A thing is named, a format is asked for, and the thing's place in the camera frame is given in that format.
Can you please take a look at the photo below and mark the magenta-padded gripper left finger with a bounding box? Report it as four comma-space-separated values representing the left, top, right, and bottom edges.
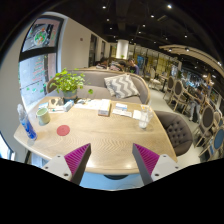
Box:
41, 143, 92, 186

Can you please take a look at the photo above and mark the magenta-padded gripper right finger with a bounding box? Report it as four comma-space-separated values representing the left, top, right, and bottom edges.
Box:
132, 143, 184, 186

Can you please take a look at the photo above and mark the clear blue-labelled water bottle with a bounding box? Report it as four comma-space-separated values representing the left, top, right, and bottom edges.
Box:
17, 103, 38, 141

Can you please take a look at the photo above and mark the flat round red coaster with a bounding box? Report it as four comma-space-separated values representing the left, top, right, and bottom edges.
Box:
56, 124, 71, 137

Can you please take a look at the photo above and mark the grey tufted chair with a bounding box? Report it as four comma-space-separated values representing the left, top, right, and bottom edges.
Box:
153, 110, 194, 157

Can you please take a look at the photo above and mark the clear drinking glass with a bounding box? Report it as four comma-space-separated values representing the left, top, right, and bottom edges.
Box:
138, 104, 154, 130

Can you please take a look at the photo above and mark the pale green cup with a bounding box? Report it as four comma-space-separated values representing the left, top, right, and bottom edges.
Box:
35, 107, 51, 127

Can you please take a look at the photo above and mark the small blue box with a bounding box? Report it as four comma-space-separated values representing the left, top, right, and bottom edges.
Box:
62, 99, 75, 113

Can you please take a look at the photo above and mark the group of round-backed chairs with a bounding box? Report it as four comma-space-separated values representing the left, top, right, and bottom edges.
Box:
163, 75, 224, 158

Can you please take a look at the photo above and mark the white rectangular box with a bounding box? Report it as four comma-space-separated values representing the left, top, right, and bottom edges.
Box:
97, 98, 112, 117

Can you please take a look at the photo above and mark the person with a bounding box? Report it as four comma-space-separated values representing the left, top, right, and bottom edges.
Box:
127, 58, 140, 75
99, 57, 110, 70
189, 85, 205, 123

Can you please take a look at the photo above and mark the green potted plant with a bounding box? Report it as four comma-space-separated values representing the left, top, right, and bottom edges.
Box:
49, 68, 95, 103

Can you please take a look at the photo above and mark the grey chevron cushion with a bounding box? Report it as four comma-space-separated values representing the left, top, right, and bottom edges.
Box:
103, 73, 141, 100

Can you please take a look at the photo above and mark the grey curved sofa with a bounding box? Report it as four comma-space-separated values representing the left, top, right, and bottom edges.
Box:
46, 68, 151, 105

